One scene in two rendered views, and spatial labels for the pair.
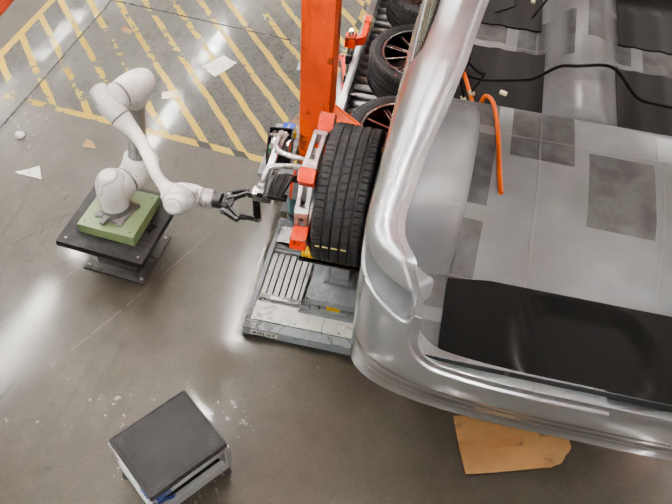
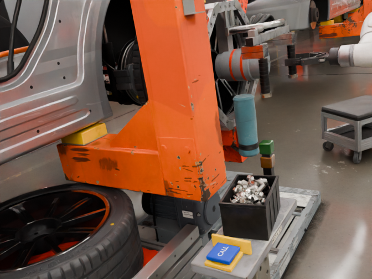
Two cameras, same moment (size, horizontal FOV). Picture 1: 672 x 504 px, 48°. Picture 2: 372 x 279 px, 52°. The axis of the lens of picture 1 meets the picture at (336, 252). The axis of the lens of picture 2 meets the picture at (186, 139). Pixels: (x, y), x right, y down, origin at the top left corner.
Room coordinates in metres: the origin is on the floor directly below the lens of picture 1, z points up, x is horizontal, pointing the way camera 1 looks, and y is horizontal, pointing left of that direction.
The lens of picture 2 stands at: (4.10, 0.69, 1.10)
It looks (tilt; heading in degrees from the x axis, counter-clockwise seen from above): 18 degrees down; 207
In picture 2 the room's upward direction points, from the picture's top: 9 degrees counter-clockwise
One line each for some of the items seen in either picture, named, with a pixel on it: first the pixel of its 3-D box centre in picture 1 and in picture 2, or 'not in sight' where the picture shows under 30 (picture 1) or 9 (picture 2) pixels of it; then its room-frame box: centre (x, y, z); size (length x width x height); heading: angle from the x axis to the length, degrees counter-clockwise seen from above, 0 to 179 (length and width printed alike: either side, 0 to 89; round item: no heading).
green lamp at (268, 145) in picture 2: not in sight; (266, 146); (2.93, 0.39, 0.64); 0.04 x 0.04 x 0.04; 82
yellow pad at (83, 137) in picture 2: not in sight; (83, 133); (2.95, -0.35, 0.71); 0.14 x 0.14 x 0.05; 82
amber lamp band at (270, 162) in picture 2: not in sight; (267, 160); (2.93, 0.39, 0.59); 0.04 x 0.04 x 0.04; 82
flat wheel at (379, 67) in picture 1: (418, 67); not in sight; (4.06, -0.44, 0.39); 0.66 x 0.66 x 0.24
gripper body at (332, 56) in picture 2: (223, 201); (328, 57); (2.35, 0.54, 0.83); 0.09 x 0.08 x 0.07; 82
